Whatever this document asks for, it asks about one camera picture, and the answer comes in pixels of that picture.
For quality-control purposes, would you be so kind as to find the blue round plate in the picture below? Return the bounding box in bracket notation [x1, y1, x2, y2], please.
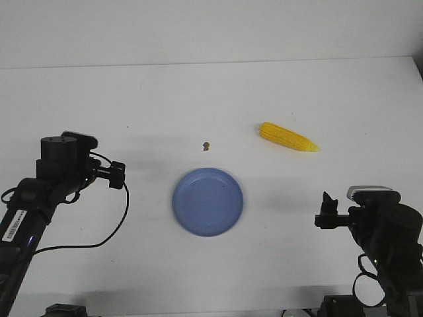
[171, 168, 244, 237]

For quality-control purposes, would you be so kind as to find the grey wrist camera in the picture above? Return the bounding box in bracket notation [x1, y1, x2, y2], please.
[346, 185, 393, 201]
[61, 131, 98, 151]

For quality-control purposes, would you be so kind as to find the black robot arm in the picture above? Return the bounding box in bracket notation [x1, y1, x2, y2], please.
[1, 131, 126, 316]
[315, 186, 422, 316]

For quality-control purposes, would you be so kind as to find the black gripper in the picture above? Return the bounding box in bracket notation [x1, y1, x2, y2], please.
[90, 160, 126, 189]
[315, 192, 350, 229]

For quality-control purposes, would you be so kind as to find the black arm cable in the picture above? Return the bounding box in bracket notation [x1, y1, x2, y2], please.
[352, 252, 387, 308]
[31, 151, 130, 257]

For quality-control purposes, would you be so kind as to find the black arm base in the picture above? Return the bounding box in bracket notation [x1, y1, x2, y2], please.
[317, 295, 365, 317]
[44, 304, 88, 317]

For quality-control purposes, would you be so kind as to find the yellow corn cob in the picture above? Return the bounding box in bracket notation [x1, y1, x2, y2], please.
[258, 122, 319, 153]

